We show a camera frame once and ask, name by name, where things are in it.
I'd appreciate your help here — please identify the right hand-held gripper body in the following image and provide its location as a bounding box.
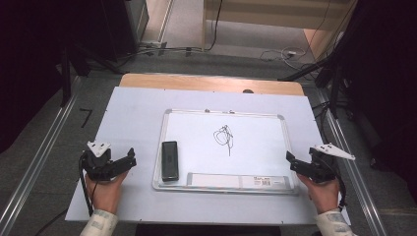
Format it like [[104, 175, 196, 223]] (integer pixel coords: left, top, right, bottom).
[[308, 142, 356, 184]]

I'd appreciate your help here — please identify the black whiteboard eraser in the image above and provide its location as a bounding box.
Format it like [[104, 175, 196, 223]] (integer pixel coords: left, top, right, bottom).
[[160, 141, 181, 183]]

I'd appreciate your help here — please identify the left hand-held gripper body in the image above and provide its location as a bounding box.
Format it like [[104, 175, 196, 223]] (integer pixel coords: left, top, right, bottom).
[[80, 141, 116, 182]]

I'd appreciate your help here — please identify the black hanging cable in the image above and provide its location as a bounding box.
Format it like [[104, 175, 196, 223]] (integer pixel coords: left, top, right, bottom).
[[202, 0, 224, 52]]

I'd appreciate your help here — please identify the light wooden shelf unit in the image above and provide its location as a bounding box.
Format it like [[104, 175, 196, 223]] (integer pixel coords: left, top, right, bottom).
[[202, 0, 359, 52]]

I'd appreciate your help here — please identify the person's left hand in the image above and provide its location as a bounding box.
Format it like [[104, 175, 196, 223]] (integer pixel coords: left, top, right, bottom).
[[84, 170, 130, 216]]

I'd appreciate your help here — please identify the black metal stand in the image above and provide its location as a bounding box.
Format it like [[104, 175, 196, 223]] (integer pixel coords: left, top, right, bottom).
[[328, 60, 342, 120]]

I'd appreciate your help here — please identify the white whiteboard with metal frame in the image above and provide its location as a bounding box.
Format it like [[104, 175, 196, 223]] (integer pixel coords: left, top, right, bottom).
[[151, 108, 300, 196]]

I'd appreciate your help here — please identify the person's right hand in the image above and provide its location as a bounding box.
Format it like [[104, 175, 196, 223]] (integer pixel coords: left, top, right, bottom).
[[296, 173, 341, 215]]

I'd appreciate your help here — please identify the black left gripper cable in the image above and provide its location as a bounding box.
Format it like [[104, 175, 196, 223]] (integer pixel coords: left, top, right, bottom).
[[78, 153, 99, 218]]

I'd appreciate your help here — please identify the dark cabinet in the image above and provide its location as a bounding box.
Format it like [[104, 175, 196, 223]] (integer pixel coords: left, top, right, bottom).
[[0, 0, 141, 78]]

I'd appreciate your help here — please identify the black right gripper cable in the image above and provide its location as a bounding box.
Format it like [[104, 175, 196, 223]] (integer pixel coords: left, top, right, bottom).
[[336, 175, 348, 211]]

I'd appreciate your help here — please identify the white floor cable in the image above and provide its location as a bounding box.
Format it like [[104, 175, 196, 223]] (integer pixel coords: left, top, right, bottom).
[[259, 46, 311, 71]]

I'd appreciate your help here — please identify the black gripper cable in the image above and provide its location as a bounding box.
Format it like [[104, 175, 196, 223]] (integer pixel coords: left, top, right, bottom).
[[336, 175, 348, 211], [78, 153, 99, 218]]

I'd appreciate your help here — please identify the aluminium floor rail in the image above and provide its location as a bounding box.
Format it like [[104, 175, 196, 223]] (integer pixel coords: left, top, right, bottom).
[[314, 88, 388, 236], [0, 77, 83, 236]]

